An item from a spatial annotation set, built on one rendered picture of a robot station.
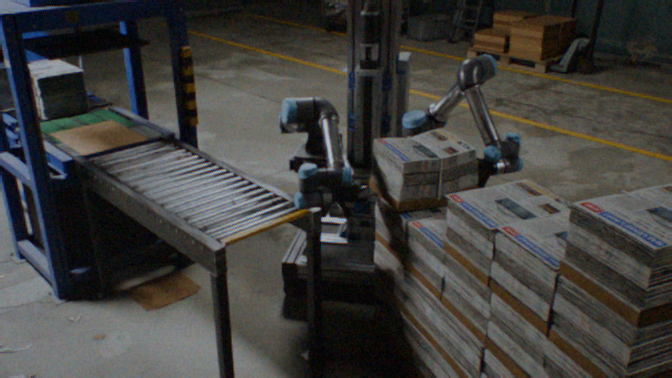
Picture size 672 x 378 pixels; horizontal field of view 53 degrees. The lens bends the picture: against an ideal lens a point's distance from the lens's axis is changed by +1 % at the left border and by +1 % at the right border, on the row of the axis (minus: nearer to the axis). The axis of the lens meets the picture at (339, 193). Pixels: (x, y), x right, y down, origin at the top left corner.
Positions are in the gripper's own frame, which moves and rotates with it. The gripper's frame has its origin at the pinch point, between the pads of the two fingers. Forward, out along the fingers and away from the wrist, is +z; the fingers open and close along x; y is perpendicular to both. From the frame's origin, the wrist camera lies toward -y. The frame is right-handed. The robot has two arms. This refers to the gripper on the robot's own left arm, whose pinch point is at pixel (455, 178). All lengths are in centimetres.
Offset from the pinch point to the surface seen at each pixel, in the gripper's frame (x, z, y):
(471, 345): 78, 39, -29
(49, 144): -138, 174, -6
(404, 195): 20.4, 37.4, 6.4
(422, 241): 39, 38, -6
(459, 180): 20.2, 11.0, 8.9
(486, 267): 81, 38, 5
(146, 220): -37, 136, -13
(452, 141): 8.9, 8.8, 22.5
